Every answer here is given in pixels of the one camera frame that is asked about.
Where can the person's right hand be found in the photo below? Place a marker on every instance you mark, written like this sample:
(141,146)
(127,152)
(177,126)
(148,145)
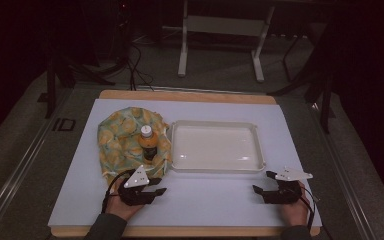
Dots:
(295,210)

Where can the fruit print cloth bag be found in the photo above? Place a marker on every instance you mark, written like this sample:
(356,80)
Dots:
(120,146)

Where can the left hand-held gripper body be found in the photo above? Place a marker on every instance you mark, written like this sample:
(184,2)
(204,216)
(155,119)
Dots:
(136,179)

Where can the white table mat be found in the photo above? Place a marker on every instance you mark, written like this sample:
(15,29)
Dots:
(206,206)

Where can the person's left hand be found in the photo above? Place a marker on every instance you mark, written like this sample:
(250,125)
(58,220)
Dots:
(120,207)

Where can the black stand with angled legs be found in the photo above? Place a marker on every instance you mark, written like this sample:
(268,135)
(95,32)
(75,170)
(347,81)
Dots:
(50,90)
(326,100)

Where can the orange juice bottle white cap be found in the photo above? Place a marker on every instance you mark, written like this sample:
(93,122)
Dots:
(147,142)

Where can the white plastic tray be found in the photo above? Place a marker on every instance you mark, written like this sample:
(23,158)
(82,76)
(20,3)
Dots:
(216,148)

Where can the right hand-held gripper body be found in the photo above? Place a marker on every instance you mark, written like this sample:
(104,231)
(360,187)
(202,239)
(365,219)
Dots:
(288,193)

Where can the white metal stand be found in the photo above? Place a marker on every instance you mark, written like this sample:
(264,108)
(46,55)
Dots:
(225,26)

